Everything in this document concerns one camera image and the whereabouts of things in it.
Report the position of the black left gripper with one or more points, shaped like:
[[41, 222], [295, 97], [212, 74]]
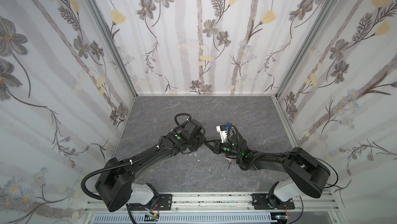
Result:
[[200, 138]]

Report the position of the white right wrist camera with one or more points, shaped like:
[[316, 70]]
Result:
[[222, 130]]

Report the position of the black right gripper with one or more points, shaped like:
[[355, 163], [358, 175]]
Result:
[[219, 147]]

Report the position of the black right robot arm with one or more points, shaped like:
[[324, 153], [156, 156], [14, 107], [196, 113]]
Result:
[[307, 175]]

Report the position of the white slotted cable duct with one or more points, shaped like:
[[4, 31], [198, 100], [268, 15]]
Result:
[[205, 218]]

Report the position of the brass and silver key bunch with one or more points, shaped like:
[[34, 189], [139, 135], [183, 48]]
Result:
[[229, 162]]

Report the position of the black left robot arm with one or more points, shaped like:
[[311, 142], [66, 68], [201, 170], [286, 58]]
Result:
[[115, 185]]

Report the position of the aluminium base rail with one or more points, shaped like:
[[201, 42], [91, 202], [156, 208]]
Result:
[[239, 202]]

